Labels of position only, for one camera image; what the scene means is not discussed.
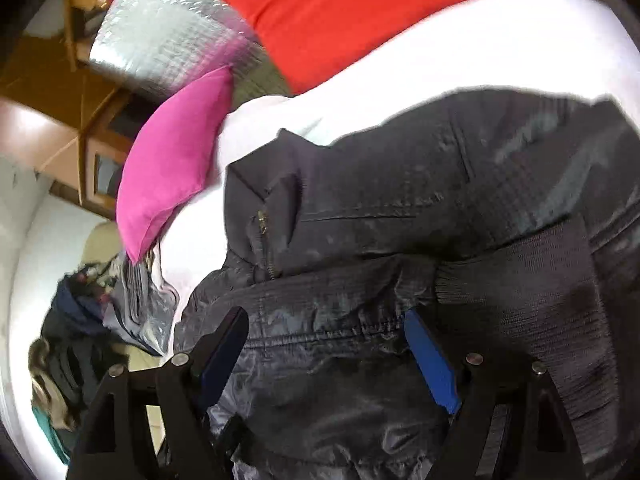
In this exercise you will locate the wooden glass-door cabinet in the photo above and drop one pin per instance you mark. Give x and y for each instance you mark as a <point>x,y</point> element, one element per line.
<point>100,135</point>

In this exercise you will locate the pile of dark coats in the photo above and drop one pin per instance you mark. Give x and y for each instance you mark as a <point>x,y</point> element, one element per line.
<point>70,360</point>

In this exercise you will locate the dark quilted zip jacket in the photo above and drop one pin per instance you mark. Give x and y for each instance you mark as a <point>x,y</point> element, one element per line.
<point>375,200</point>

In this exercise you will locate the wooden stair railing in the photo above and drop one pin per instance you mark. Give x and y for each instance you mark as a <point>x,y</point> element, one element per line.
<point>82,0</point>

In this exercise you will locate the tall wooden wardrobe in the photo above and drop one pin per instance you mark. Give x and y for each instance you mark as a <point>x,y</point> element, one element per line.
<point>35,90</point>

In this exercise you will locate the silver foil insulation mat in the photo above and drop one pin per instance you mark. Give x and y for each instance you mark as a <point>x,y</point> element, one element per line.
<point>165,30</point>

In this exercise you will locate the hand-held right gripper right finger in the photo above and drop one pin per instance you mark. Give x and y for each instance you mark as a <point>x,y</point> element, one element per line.
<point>431,360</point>

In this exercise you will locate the pink pillow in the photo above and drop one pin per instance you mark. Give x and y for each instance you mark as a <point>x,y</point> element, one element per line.
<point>170,160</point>

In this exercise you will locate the grey folded clothes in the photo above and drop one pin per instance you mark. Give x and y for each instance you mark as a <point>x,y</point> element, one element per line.
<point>130,300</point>

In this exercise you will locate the red pillow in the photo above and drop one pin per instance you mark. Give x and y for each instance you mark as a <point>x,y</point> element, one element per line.
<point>340,15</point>

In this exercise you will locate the white bed blanket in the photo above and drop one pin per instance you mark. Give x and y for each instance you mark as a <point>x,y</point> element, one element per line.
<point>450,50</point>

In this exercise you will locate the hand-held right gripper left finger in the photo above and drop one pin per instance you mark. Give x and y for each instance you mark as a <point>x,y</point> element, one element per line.
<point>220,355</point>

